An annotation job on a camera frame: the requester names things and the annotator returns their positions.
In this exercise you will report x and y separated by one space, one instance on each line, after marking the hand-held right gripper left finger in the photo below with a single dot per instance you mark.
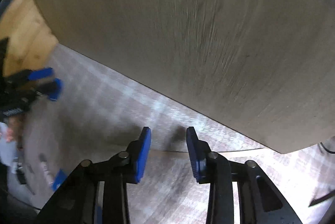
142 156

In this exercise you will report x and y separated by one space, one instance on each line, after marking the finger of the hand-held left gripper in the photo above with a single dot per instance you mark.
42 73
55 90

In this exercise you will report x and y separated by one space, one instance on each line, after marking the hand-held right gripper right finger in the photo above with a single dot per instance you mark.
196 158

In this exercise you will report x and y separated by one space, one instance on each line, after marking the small white bottle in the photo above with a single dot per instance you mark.
45 169

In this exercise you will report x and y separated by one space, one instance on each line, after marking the blue round cap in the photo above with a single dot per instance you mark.
59 179

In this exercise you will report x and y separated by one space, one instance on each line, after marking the person's left hand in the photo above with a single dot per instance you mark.
11 131

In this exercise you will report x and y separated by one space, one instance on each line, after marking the pine wood board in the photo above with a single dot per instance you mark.
28 30

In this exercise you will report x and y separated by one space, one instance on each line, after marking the large light wooden board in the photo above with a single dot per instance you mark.
183 30

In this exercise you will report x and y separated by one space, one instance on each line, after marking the black tripod stand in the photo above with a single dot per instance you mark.
320 200

